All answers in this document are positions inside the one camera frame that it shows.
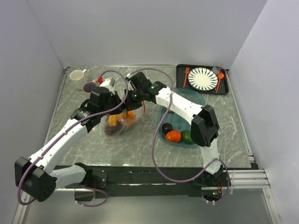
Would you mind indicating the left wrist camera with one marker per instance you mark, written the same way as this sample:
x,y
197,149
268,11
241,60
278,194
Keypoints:
x,y
108,83

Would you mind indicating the red grape bunch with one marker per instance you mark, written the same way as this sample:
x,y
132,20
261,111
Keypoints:
x,y
111,130

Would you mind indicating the orange dried fruit pieces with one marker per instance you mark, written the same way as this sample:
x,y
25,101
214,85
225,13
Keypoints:
x,y
113,120

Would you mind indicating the small orange pumpkin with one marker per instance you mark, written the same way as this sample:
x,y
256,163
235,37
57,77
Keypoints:
x,y
173,136

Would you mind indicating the teal transparent food tray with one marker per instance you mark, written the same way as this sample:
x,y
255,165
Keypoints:
x,y
177,122

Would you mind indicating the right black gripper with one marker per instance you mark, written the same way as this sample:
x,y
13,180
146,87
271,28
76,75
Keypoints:
x,y
130,105

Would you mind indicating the white mug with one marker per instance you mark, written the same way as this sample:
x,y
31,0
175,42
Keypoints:
x,y
78,78

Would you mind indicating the orange plastic spoon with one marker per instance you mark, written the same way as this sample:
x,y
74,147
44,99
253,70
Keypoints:
x,y
220,77

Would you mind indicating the orange tangerine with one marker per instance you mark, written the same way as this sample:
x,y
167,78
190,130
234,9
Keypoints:
x,y
127,119

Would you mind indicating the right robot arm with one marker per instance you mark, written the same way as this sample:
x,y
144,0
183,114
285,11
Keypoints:
x,y
203,121

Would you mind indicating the green avocado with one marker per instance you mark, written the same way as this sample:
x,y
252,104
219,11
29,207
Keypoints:
x,y
186,137

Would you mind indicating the white striped plate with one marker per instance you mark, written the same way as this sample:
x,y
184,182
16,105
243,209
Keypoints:
x,y
202,79

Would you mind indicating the black serving tray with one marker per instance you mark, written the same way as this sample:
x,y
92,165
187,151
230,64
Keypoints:
x,y
180,75

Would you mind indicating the beige mug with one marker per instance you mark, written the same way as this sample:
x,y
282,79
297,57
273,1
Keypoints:
x,y
89,86

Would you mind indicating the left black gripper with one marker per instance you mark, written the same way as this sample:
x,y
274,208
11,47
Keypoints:
x,y
116,97

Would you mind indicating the orange plastic fork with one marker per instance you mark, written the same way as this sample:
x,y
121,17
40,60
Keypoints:
x,y
186,76

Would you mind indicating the black base frame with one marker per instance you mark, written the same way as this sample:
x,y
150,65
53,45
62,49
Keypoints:
x,y
147,181

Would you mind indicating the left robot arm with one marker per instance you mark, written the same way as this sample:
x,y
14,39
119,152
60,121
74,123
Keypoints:
x,y
36,175

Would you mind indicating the clear zip top bag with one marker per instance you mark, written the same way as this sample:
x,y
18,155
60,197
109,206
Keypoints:
x,y
138,113

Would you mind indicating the clear drinking glass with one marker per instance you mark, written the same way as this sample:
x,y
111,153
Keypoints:
x,y
217,66

